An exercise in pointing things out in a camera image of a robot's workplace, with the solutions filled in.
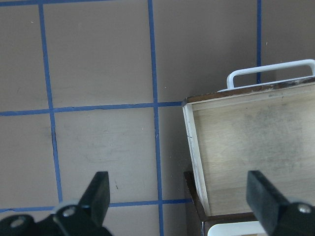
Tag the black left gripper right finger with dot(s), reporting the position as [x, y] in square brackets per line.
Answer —
[277, 215]

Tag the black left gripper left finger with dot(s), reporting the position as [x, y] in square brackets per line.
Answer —
[84, 218]

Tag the open wooden drawer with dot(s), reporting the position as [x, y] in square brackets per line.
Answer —
[270, 128]

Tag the white foam box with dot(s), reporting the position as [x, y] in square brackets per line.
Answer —
[251, 228]

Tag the dark wooden cabinet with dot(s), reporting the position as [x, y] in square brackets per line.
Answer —
[198, 223]

